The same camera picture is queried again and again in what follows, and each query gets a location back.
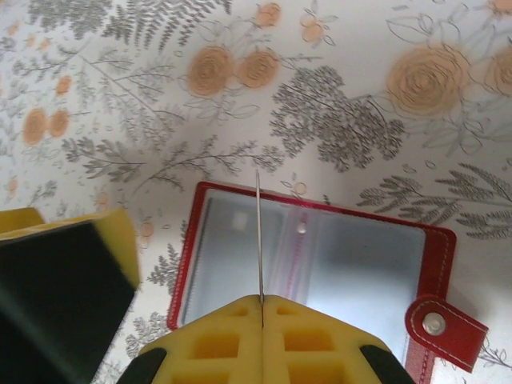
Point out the red framed grey card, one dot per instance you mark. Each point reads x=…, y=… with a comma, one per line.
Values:
x=440, y=260

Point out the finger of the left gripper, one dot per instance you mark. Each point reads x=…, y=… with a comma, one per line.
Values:
x=60, y=300

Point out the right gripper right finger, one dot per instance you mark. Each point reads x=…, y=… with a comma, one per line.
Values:
x=320, y=352

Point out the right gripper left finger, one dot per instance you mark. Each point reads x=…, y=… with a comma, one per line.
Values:
x=208, y=352

